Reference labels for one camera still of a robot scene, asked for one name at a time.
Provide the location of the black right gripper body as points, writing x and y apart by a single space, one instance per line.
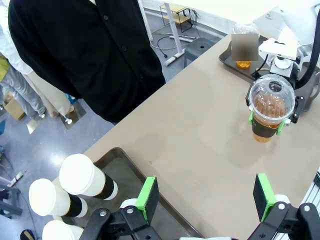
293 77

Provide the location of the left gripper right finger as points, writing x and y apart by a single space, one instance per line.
262 197

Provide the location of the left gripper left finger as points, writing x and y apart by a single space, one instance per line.
150 200

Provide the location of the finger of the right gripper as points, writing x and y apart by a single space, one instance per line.
250 117
297 110

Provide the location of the iced coffee cup dome lid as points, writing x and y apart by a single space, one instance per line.
243 64
265 130

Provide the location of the white paper cup black sleeve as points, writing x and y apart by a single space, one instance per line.
45 197
57 231
77 175

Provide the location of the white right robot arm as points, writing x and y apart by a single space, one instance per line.
300 20

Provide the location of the dark grey serving tray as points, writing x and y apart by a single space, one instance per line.
120 165
226 56

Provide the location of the grey plastic stool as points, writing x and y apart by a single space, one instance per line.
197 47

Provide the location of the white power strip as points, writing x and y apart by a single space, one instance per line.
16 178
183 37

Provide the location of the grey metal stand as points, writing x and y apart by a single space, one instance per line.
10 195

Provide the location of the person in beige trousers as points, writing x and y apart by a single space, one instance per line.
50 95

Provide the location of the person in black cardigan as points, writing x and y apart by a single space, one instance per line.
87 50

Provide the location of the brown cardboard box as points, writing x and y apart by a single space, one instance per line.
13 110

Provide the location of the person in grey trousers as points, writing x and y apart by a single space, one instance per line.
22 85

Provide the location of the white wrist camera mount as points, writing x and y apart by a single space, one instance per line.
277 48

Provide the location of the aluminium frame profile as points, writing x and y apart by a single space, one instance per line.
311 192

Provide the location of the white frame table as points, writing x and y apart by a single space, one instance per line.
175 30

